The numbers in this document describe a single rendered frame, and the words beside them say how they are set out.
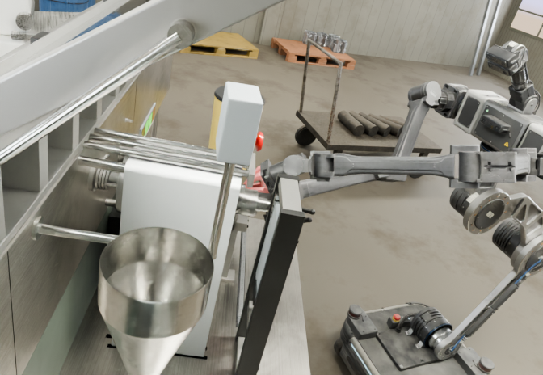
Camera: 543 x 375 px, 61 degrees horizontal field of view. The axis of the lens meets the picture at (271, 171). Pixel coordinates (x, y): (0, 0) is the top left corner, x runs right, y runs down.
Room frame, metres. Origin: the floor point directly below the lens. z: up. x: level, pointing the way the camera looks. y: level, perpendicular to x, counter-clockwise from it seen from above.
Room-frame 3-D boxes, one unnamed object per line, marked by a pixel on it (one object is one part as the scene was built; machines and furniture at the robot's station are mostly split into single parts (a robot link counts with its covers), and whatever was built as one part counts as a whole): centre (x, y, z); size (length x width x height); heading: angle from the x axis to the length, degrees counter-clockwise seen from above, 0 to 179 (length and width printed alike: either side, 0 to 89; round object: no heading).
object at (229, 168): (0.62, 0.06, 1.51); 0.02 x 0.02 x 0.20
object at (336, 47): (7.94, -0.19, 0.19); 1.29 x 0.90 x 0.37; 120
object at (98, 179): (0.88, 0.36, 1.34); 0.07 x 0.07 x 0.07; 8
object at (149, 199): (0.81, 0.21, 1.17); 0.34 x 0.05 x 0.54; 98
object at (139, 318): (0.44, 0.11, 1.50); 0.14 x 0.14 x 0.06
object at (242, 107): (0.62, 0.06, 1.66); 0.07 x 0.07 x 0.10; 14
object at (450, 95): (1.82, -0.59, 1.45); 0.09 x 0.08 x 0.12; 30
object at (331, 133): (4.23, -0.78, 0.53); 1.42 x 0.79 x 1.07; 120
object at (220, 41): (7.05, 1.38, 0.18); 1.26 x 0.90 x 0.35; 120
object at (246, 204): (0.92, 0.05, 1.34); 0.06 x 0.06 x 0.06; 8
